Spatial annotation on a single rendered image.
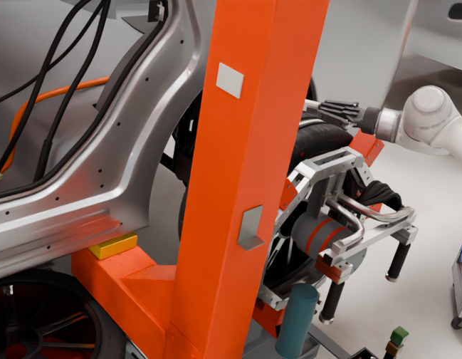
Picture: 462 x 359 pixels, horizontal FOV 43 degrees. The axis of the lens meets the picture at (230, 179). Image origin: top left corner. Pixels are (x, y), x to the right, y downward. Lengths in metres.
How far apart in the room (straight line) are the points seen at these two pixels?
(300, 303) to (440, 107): 0.74
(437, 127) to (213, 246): 0.60
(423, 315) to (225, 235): 1.95
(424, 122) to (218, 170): 0.50
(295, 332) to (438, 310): 1.44
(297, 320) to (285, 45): 0.97
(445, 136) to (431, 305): 1.85
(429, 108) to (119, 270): 1.04
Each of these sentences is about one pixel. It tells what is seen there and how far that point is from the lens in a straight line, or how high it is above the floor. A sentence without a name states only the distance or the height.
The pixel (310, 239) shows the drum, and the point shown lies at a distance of 1.83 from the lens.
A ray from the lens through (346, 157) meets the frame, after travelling 1.80.
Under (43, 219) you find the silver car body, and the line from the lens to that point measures 1.70.
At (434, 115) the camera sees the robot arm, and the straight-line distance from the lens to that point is 1.45.
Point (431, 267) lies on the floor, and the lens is 3.51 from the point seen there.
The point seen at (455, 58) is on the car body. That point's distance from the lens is 4.28.
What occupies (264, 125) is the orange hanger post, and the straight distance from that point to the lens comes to 1.21.
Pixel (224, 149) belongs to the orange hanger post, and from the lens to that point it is 1.26.
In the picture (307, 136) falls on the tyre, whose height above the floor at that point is 1.17.
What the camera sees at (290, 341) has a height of 0.56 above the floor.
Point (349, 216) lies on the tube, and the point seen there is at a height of 1.01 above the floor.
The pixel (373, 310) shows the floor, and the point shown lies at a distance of 3.05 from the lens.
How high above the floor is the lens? 1.90
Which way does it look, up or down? 30 degrees down
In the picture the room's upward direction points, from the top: 11 degrees clockwise
